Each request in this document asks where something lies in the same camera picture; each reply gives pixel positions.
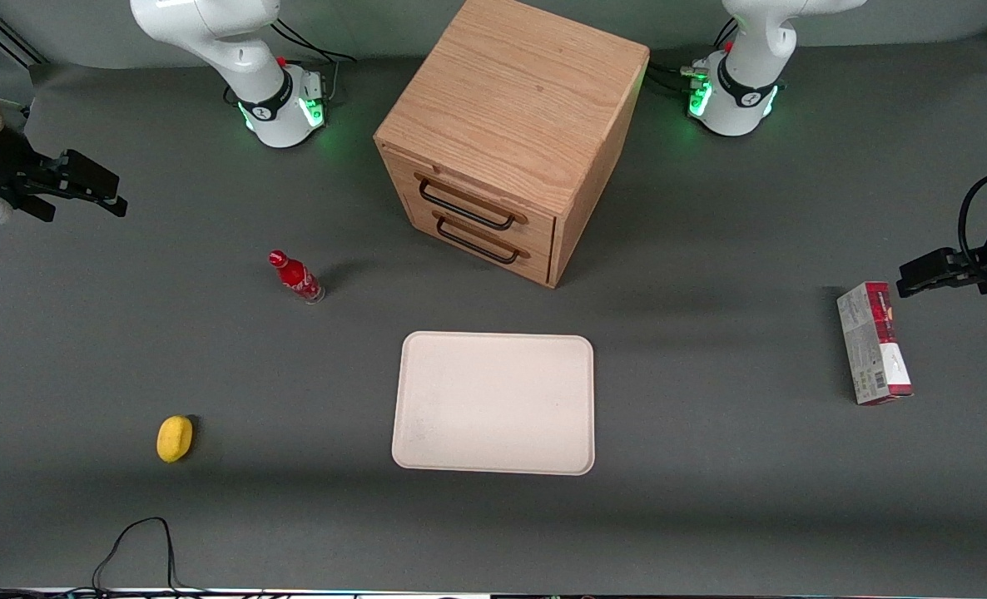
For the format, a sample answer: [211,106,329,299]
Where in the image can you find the wooden drawer cabinet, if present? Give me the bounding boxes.
[374,0,651,290]

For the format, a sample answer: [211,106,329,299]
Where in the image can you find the grey and red carton box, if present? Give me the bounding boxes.
[836,281,915,406]

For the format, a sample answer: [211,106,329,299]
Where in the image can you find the red soda bottle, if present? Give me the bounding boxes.
[268,250,325,304]

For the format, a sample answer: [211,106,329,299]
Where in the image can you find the yellow lemon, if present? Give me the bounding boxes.
[156,415,194,463]

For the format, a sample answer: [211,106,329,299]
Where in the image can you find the beige plastic tray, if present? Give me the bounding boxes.
[391,331,596,477]

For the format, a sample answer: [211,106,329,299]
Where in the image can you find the black right arm base cables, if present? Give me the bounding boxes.
[270,17,358,105]

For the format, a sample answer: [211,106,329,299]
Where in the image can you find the black arm base cables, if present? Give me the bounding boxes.
[270,17,358,105]
[647,17,740,94]

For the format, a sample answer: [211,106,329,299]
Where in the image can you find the black left arm base cables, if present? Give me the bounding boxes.
[647,17,740,94]

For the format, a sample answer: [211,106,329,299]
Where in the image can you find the black cable at table edge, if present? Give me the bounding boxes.
[0,517,211,599]

